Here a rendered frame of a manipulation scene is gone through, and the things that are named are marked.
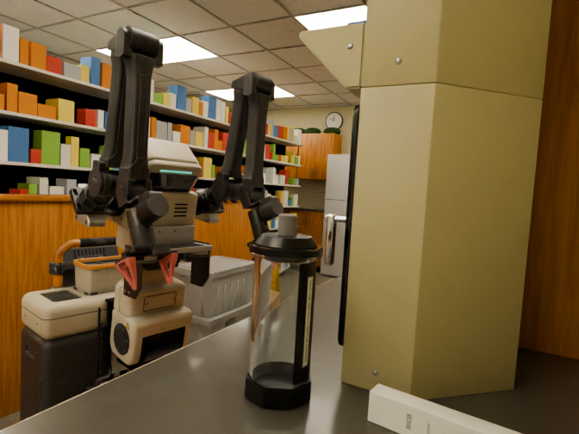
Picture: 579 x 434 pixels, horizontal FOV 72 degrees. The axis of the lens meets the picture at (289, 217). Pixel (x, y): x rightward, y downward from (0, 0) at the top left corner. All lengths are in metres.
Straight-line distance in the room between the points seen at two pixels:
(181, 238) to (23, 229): 1.21
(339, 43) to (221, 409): 0.57
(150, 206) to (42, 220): 1.55
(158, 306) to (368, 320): 0.94
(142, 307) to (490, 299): 1.07
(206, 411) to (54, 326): 1.06
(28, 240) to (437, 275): 2.17
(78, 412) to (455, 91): 0.68
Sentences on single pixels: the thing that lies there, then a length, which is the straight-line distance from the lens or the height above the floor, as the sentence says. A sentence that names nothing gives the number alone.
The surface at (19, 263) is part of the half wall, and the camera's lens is 2.49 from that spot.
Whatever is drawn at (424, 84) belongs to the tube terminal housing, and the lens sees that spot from 0.64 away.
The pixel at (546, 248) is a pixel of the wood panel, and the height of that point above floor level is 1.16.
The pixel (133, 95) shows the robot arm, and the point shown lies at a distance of 1.11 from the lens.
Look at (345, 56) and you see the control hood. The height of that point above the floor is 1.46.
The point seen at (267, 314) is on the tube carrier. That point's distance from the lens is 0.57.
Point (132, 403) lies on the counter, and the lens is 0.65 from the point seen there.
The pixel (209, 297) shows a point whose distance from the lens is 2.85.
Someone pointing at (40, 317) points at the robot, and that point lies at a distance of 1.62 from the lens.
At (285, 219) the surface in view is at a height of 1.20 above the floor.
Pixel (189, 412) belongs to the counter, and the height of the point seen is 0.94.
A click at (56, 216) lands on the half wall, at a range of 2.55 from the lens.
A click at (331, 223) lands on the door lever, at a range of 0.70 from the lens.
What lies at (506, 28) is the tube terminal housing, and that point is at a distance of 0.73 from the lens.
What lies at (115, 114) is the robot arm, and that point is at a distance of 1.19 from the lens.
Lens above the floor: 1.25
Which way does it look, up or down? 4 degrees down
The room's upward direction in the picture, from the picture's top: 3 degrees clockwise
